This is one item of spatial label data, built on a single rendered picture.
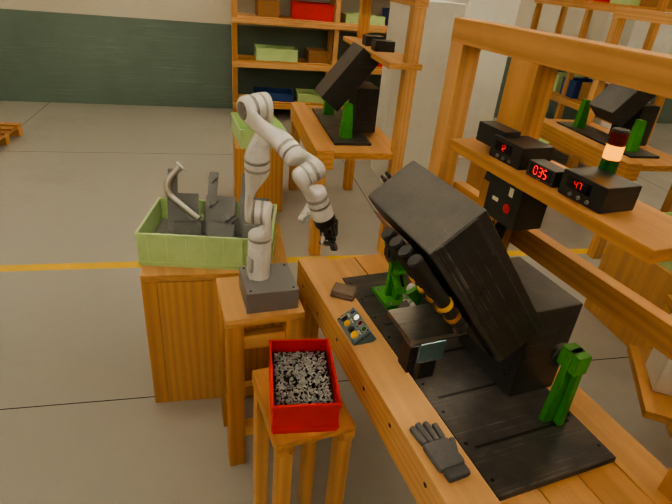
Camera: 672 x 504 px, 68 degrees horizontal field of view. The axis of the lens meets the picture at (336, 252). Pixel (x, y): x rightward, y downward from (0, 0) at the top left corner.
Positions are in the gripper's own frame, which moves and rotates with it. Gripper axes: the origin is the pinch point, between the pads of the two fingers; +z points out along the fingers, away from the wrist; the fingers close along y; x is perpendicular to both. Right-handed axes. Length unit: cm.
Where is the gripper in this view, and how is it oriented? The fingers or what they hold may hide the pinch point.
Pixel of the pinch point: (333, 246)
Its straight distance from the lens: 175.9
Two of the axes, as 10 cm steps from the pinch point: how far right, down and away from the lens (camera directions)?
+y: 3.5, -7.0, 6.3
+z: 2.4, 7.1, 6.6
